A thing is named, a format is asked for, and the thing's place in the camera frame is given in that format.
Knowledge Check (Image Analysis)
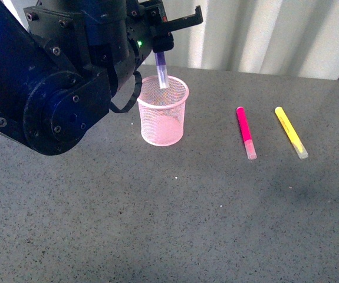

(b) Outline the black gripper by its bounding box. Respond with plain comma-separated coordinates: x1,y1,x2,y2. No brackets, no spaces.
82,1,203,80

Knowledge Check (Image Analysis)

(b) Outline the pink mesh pen cup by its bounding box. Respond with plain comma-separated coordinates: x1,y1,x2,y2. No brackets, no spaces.
137,76,189,146

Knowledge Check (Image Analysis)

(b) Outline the yellow highlighter pen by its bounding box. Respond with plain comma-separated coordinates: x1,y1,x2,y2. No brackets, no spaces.
274,106,308,159

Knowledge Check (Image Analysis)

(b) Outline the pink highlighter pen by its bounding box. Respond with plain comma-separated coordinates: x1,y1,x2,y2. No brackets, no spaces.
236,106,257,160

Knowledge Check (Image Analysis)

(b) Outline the purple highlighter pen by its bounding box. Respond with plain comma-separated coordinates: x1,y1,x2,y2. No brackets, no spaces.
155,52,169,89

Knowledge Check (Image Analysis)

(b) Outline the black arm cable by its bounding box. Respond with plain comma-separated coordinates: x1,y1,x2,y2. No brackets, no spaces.
108,60,143,114

